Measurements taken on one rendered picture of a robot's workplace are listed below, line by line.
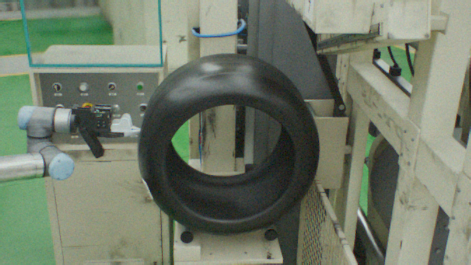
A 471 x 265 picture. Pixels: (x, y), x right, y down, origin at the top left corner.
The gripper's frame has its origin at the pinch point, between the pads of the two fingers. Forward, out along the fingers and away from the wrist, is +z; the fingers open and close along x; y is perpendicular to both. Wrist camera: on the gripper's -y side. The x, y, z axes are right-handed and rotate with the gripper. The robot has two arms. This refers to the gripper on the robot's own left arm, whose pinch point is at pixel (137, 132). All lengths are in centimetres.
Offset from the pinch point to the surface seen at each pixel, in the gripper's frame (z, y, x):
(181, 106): 13.2, 14.7, -11.3
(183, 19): 12, -40, 345
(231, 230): 32.7, -26.7, -12.0
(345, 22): 50, 48, -33
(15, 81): -168, -148, 432
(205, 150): 24.3, -18.0, 27.6
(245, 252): 39, -40, -6
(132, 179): -5, -51, 60
